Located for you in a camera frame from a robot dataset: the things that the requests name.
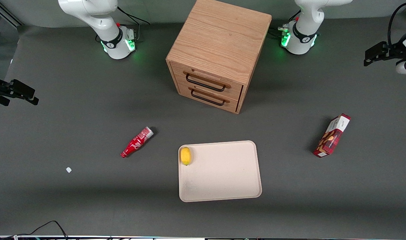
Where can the beige plastic tray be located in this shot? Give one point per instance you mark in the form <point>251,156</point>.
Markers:
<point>223,173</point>

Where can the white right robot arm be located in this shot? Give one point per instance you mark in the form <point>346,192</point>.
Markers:
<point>99,16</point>

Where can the wooden drawer cabinet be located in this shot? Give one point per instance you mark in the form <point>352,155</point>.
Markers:
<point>223,40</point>

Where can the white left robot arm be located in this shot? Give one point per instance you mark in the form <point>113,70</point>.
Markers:
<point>304,20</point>

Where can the red cookie box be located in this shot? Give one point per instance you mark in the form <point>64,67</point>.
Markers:
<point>332,136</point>

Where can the yellow lemon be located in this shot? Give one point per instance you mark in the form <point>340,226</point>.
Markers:
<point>185,155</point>

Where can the red cola bottle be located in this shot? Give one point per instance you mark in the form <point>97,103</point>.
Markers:
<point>136,142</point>

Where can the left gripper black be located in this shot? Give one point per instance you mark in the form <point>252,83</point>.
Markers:
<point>392,51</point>

